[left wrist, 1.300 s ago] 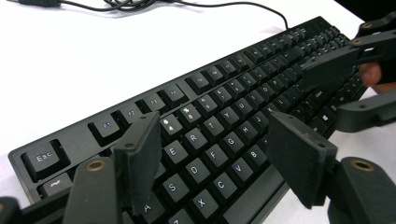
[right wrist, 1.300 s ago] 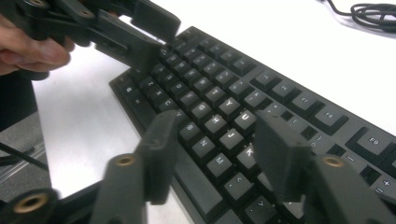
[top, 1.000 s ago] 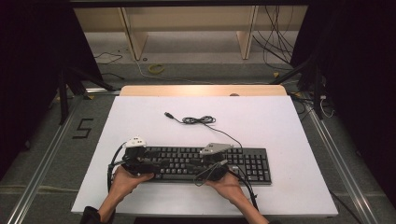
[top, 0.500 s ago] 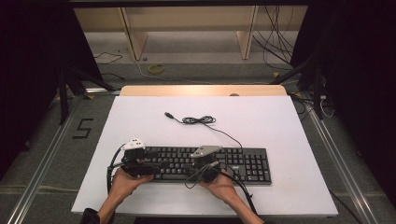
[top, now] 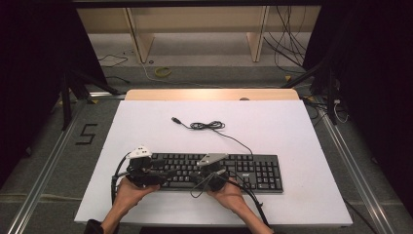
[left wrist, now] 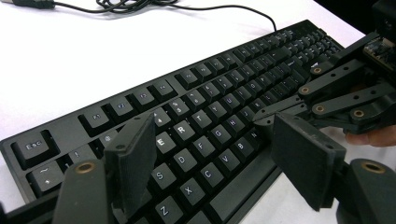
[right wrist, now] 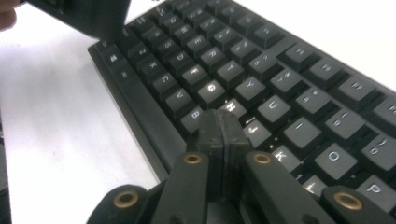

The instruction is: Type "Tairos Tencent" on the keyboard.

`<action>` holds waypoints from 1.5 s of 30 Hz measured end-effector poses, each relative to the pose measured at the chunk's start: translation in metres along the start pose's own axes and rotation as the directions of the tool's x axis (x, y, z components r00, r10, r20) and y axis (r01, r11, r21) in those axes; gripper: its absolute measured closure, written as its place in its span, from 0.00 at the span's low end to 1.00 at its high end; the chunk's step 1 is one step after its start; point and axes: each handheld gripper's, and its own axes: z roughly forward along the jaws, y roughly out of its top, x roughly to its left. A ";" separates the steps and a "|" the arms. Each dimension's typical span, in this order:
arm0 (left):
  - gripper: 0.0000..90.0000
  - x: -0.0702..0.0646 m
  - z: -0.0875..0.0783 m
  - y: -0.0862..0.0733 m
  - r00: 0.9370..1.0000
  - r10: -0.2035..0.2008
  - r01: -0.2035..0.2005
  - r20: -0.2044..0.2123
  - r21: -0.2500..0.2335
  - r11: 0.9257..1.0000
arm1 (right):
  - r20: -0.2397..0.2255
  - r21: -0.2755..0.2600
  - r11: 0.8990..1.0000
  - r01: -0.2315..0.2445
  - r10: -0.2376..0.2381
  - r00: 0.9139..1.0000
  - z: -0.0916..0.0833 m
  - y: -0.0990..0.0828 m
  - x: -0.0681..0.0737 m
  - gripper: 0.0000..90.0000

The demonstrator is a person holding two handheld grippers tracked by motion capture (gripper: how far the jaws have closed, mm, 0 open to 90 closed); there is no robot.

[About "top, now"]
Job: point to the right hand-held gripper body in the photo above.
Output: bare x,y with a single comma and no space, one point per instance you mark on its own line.
212,172

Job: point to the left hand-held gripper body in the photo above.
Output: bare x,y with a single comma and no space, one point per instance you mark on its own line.
141,172

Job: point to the black computer keyboard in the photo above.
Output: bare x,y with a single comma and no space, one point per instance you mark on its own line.
253,172

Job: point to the person's left hand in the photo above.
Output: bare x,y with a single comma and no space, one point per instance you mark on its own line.
130,195

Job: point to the person's right hand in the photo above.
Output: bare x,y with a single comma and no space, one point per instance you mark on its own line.
229,196

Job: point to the person's dark sleeve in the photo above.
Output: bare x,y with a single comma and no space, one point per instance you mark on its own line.
93,227

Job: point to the yellow tape roll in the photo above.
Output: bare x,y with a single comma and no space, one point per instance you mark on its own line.
162,72

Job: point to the black tripod stand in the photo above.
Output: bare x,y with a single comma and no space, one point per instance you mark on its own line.
66,107
330,97

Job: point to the black curtain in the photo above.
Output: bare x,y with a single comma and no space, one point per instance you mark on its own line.
373,81
32,81

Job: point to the beige wooden shelf unit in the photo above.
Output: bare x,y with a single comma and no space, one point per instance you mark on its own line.
195,19

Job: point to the metal floor rail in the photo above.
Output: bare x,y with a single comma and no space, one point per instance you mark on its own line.
354,175
42,182

